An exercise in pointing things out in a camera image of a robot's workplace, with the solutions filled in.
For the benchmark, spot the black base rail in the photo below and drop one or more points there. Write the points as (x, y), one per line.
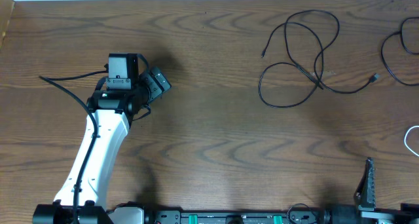
(229, 217)

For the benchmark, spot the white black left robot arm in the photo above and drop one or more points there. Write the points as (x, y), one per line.
(114, 105)

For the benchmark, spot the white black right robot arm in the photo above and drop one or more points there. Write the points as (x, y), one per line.
(345, 214)

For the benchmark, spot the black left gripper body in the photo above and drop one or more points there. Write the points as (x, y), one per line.
(157, 84)

